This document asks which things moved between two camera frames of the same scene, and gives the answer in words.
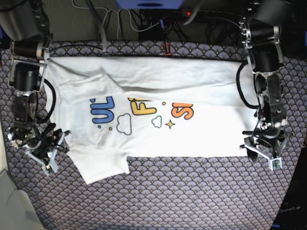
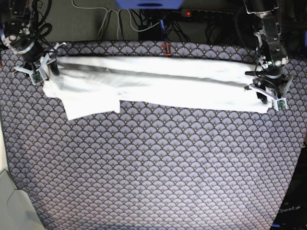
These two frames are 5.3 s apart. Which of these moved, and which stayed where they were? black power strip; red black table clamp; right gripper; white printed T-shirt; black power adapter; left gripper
Moved: white printed T-shirt; left gripper; right gripper
Stayed: black power adapter; red black table clamp; black power strip
